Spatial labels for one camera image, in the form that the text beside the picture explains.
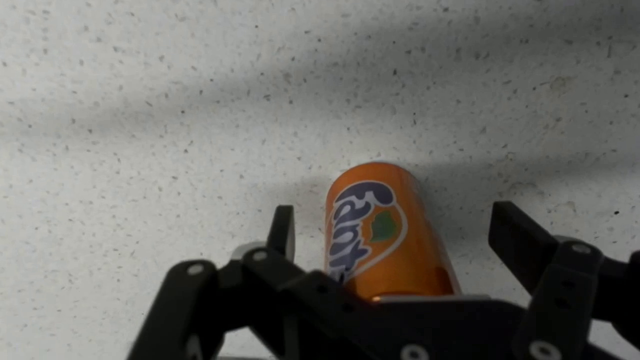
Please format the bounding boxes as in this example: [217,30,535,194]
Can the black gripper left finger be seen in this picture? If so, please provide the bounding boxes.
[126,205,375,360]

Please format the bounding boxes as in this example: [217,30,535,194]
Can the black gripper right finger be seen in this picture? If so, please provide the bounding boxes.
[489,202,640,360]

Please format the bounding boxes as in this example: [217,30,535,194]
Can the orange Fanta soda can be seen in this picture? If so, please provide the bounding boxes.
[325,161,458,301]

